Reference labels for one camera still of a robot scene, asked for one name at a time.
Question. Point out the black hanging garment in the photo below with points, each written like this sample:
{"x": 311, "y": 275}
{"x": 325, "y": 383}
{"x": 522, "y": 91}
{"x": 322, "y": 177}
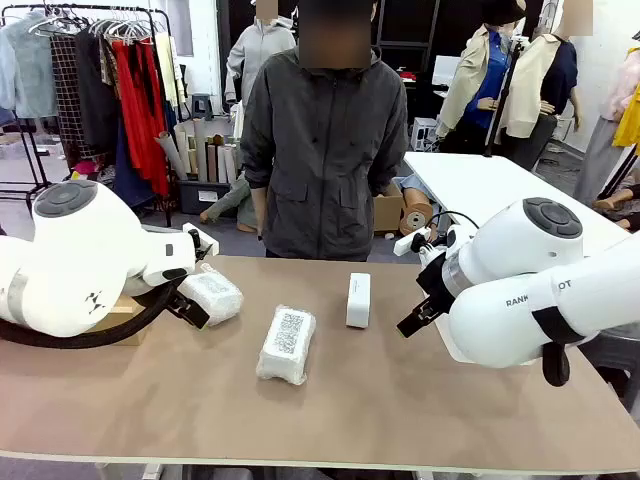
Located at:
{"x": 95, "y": 100}

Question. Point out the mannequin in beige coat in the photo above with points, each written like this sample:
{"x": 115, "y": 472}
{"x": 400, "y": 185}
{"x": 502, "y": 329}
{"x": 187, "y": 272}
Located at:
{"x": 530, "y": 80}

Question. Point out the bubble-wrapped clock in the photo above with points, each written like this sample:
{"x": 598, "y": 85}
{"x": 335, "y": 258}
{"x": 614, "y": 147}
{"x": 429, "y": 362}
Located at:
{"x": 215, "y": 295}
{"x": 285, "y": 350}

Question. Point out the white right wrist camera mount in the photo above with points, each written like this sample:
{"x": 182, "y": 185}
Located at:
{"x": 407, "y": 244}

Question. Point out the dark storage bin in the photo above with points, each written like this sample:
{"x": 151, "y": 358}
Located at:
{"x": 200, "y": 196}

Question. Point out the red dress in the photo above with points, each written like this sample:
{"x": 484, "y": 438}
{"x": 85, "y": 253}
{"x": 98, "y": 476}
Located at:
{"x": 137, "y": 125}

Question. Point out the white work table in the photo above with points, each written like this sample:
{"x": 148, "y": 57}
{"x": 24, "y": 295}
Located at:
{"x": 480, "y": 185}

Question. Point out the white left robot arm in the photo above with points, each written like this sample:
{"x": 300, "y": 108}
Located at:
{"x": 75, "y": 260}

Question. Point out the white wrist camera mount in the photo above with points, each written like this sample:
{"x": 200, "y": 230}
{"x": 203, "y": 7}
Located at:
{"x": 206, "y": 245}
{"x": 407, "y": 244}

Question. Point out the cream paper roll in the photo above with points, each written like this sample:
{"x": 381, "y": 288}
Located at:
{"x": 182, "y": 150}

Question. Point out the yellow garment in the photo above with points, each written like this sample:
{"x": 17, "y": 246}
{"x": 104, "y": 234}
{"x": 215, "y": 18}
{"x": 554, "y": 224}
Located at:
{"x": 631, "y": 125}

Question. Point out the white perforated case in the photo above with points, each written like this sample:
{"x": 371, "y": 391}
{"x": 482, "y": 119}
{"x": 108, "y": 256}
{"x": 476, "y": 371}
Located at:
{"x": 424, "y": 135}

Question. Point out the small brown cardboard box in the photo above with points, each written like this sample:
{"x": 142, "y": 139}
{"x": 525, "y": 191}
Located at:
{"x": 387, "y": 212}

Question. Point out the black tripod pole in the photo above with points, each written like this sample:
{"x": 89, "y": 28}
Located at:
{"x": 505, "y": 95}

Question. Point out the bare mannequin legs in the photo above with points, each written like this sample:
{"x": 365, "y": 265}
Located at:
{"x": 612, "y": 202}

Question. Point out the white monitor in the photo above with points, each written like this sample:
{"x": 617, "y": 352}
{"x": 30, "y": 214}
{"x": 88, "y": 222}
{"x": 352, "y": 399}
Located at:
{"x": 445, "y": 70}

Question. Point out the dark blue hanging garment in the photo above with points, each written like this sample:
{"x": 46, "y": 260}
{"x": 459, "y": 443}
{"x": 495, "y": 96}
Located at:
{"x": 127, "y": 175}

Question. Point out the person in dark grey jacket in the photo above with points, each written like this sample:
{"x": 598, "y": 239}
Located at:
{"x": 320, "y": 175}

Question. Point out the cream hanging garment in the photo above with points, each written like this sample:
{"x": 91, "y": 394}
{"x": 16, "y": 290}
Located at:
{"x": 167, "y": 70}

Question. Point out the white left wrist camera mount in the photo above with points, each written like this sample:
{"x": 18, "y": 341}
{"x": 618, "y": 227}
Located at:
{"x": 206, "y": 245}

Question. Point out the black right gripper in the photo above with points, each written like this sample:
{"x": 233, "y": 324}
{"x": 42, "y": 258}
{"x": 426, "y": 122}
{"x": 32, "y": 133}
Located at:
{"x": 437, "y": 282}

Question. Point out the grey plastic stool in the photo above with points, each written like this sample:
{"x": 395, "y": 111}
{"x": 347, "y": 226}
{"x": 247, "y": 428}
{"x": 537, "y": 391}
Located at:
{"x": 202, "y": 105}

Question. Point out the black clothes rack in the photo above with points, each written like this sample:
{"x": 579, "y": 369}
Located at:
{"x": 30, "y": 7}

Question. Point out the white unwrapped digital clock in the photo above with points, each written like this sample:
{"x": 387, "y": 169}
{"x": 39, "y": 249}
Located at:
{"x": 358, "y": 305}

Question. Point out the grey paper roll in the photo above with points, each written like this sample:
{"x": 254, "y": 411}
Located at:
{"x": 170, "y": 152}

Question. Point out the mannequin in blue shirt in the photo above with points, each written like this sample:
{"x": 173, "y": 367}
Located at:
{"x": 480, "y": 85}

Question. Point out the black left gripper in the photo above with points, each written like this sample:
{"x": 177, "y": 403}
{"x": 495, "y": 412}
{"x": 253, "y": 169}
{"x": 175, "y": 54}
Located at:
{"x": 177, "y": 300}

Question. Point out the mannequin lying on floor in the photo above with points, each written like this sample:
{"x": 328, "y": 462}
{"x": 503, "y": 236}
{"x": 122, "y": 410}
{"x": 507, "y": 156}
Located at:
{"x": 227, "y": 200}

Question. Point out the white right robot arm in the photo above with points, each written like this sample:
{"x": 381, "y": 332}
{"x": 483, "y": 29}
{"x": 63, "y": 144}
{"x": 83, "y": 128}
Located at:
{"x": 525, "y": 310}

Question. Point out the light blue fleece garment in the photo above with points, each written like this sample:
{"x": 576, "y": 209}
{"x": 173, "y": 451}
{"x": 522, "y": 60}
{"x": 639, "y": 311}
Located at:
{"x": 30, "y": 70}

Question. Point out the mannequin in pink top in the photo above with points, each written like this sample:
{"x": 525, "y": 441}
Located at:
{"x": 625, "y": 80}

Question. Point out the checked dark garment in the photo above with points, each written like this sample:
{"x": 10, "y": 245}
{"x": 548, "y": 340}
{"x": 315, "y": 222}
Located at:
{"x": 67, "y": 100}

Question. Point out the mannequin in grey hoodie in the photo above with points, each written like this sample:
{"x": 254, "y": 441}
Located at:
{"x": 250, "y": 55}

